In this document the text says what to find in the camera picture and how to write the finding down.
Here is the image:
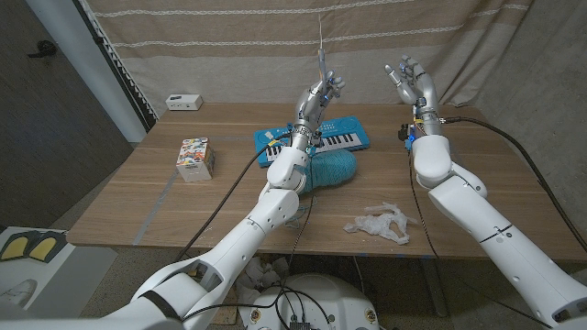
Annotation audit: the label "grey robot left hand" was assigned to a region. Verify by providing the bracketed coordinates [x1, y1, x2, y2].
[291, 69, 346, 151]

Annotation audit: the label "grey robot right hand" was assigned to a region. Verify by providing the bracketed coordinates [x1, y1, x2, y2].
[383, 54, 444, 138]

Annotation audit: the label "tan handled scissors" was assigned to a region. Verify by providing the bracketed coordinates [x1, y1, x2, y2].
[316, 13, 336, 100]

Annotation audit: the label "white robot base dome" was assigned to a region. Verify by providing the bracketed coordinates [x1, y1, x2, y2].
[246, 272, 381, 330]

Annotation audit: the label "blue toy piano keyboard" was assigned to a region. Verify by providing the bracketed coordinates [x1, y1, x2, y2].
[253, 115, 371, 169]

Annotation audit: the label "teal yarn skein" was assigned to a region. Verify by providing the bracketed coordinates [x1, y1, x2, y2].
[283, 148, 359, 229]

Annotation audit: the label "colourful printed package box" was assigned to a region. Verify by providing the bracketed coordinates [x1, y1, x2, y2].
[175, 137, 216, 183]

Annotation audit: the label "crumpled clear plastic tape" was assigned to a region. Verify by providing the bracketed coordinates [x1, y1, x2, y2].
[343, 201, 412, 246]

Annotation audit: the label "beige striped curtain backdrop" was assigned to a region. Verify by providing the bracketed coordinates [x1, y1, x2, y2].
[84, 0, 536, 118]

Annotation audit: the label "white power strip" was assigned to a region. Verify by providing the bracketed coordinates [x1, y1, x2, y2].
[165, 93, 205, 112]

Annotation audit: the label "crumpled white paper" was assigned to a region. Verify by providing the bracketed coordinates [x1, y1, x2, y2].
[236, 256, 291, 306]

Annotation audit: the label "grey table leg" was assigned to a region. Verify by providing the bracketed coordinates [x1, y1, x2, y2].
[419, 257, 449, 318]

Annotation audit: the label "dark perforated panel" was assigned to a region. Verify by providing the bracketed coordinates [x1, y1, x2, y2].
[72, 0, 159, 134]

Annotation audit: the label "dark wooden door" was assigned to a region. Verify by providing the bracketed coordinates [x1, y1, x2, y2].
[0, 0, 134, 230]

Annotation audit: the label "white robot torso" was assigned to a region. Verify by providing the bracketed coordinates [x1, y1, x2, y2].
[0, 316, 184, 330]

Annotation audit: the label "white floor platform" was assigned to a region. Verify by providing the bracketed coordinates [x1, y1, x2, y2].
[0, 225, 118, 322]

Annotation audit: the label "white sneaker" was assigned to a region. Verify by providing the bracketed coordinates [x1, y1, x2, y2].
[0, 279, 37, 309]

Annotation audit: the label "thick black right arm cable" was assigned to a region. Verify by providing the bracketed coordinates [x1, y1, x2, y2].
[439, 116, 587, 254]

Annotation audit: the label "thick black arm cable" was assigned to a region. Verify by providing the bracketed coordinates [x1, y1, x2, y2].
[439, 116, 587, 254]
[173, 132, 294, 263]

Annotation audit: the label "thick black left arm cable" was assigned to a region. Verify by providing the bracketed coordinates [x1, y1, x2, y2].
[173, 132, 294, 263]

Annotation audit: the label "thin braided right wrist cable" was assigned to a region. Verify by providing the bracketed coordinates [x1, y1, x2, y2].
[406, 153, 554, 329]

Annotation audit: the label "thin black left wrist cable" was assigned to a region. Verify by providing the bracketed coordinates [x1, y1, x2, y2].
[181, 155, 318, 323]

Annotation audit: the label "black door handle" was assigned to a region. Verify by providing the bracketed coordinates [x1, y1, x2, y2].
[26, 39, 59, 60]

